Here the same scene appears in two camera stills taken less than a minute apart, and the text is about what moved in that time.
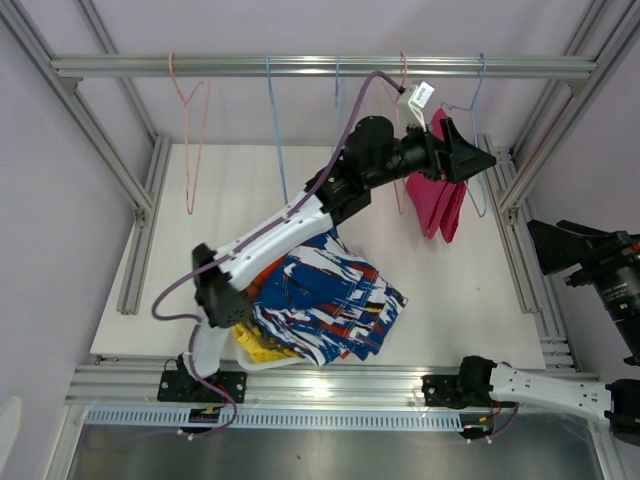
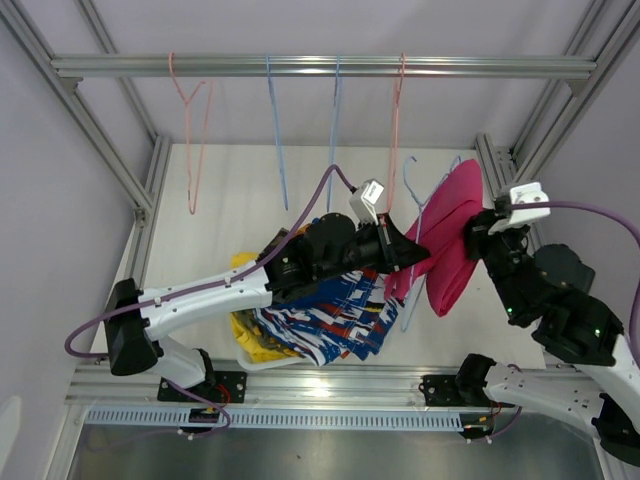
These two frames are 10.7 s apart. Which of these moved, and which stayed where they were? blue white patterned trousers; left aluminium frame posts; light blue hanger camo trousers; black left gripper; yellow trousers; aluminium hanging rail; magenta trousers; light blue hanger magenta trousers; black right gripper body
Moved: black right gripper body; black left gripper; magenta trousers; light blue hanger magenta trousers
Stayed: light blue hanger camo trousers; yellow trousers; blue white patterned trousers; aluminium hanging rail; left aluminium frame posts
